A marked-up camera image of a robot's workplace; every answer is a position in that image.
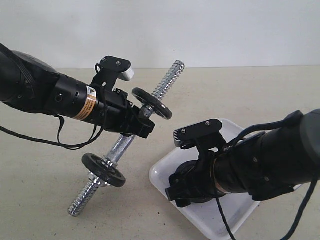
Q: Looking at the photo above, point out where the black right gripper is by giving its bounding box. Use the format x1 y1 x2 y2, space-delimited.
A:
165 159 225 208

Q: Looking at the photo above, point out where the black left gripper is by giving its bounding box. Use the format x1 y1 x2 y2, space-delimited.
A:
43 73 156 138

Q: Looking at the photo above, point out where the black weight plate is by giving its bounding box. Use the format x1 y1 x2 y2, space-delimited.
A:
81 153 126 188
175 160 213 204
132 87 172 120

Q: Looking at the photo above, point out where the chrome threaded dumbbell bar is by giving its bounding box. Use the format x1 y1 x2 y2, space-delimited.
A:
67 60 186 217

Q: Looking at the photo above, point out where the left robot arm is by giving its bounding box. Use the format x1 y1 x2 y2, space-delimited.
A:
0 45 155 139

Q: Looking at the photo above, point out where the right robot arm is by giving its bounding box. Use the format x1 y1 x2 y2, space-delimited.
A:
165 109 320 208

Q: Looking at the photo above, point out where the white rectangular plastic tray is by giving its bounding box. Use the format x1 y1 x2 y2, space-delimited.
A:
148 117 303 239

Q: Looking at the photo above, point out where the chrome star collar nut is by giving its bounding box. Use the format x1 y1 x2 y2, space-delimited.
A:
88 171 111 188

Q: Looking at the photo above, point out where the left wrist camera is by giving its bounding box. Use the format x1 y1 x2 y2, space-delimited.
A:
90 56 134 91

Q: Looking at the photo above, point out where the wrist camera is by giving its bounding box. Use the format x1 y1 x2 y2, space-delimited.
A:
90 56 134 91
173 118 227 153

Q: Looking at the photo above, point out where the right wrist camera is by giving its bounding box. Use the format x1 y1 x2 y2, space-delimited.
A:
173 118 227 153

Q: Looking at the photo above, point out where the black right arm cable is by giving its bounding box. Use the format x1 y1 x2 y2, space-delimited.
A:
197 112 320 240

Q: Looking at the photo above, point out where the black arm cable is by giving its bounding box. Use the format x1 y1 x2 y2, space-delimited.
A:
0 62 108 151
197 112 320 240

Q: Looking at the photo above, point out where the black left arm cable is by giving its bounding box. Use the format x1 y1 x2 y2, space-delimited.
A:
0 62 108 151

